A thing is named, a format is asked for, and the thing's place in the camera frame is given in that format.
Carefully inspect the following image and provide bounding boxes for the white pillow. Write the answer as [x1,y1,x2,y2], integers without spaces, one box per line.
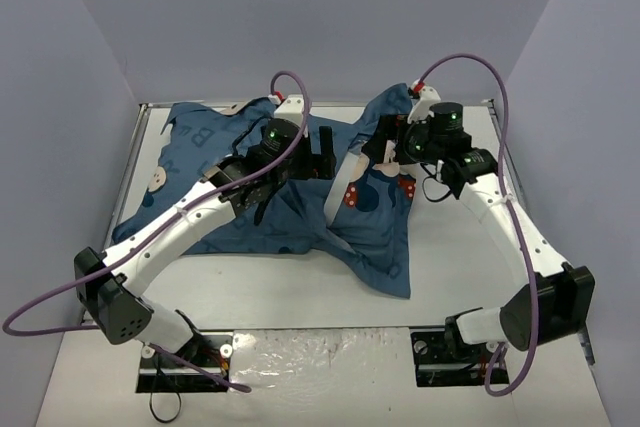
[323,152,361,226]

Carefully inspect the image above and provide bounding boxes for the black thin wire loop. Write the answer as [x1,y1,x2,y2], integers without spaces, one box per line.
[149,366,182,424]

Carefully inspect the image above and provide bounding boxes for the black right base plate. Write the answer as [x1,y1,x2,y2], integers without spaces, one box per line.
[410,327,492,388]

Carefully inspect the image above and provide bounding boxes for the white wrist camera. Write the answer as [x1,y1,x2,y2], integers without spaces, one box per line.
[268,93,305,126]
[407,79,441,123]

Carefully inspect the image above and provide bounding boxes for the blue letter print pillowcase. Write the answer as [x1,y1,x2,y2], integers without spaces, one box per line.
[110,82,418,301]

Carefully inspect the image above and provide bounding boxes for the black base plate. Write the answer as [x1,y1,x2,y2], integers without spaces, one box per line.
[135,332,233,394]
[410,327,492,388]

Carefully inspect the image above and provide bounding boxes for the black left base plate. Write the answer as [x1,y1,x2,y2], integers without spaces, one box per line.
[135,332,233,394]

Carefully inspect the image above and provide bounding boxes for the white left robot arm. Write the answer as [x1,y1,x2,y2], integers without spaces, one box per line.
[74,118,336,365]

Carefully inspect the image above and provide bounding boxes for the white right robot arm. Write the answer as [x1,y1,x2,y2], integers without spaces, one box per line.
[363,102,595,360]

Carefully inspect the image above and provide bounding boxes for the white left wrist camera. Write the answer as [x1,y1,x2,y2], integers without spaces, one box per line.
[268,93,305,126]

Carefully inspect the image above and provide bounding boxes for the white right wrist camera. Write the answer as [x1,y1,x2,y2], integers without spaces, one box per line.
[407,79,441,123]

